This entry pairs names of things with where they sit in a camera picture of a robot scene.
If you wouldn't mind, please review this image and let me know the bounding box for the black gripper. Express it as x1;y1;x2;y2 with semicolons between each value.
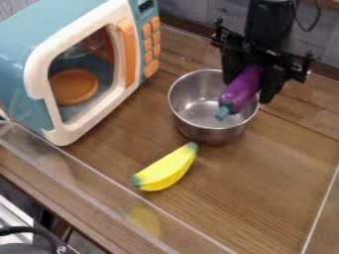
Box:
212;18;313;104

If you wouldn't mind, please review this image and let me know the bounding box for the purple toy eggplant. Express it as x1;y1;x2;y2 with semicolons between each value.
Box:
216;63;264;121

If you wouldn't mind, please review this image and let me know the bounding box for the silver metal pot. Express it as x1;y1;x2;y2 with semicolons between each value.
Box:
168;69;257;146

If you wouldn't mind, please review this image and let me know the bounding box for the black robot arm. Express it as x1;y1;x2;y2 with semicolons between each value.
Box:
212;0;320;104

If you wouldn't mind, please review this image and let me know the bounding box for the yellow toy banana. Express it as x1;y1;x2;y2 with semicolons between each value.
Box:
129;142;198;191

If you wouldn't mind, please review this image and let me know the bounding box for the blue toy microwave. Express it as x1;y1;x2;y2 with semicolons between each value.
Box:
0;0;160;146

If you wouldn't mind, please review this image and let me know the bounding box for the orange microwave turntable plate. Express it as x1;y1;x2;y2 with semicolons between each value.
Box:
49;68;98;105

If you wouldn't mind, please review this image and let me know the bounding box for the black cable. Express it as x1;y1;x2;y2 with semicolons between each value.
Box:
292;0;322;33

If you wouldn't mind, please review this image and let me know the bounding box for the black clamp bracket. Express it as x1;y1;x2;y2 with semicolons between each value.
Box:
31;221;79;254

